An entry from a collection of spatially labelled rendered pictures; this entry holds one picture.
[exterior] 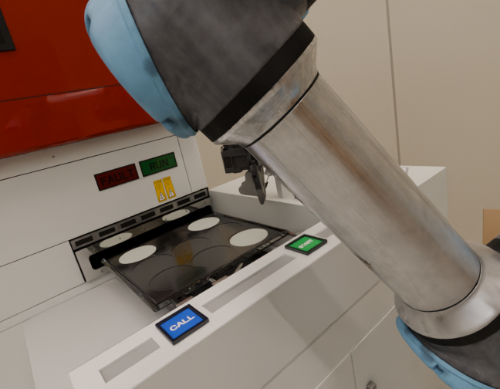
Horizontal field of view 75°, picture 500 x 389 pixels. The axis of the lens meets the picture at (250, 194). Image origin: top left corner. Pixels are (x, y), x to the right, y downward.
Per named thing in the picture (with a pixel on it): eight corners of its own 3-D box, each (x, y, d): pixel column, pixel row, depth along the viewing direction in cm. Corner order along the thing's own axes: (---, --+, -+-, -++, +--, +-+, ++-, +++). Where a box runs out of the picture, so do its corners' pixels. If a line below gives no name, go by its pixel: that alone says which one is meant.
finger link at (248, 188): (244, 206, 82) (236, 171, 79) (267, 203, 80) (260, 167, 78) (241, 211, 79) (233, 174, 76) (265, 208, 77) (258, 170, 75)
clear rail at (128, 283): (101, 263, 90) (99, 258, 90) (106, 261, 91) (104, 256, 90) (154, 315, 61) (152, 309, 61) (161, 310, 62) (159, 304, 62)
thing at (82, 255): (86, 281, 91) (73, 251, 89) (214, 221, 116) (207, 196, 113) (87, 282, 90) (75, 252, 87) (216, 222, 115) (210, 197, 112)
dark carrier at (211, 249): (107, 260, 90) (106, 258, 90) (210, 214, 109) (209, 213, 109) (158, 305, 63) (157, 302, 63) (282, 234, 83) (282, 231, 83)
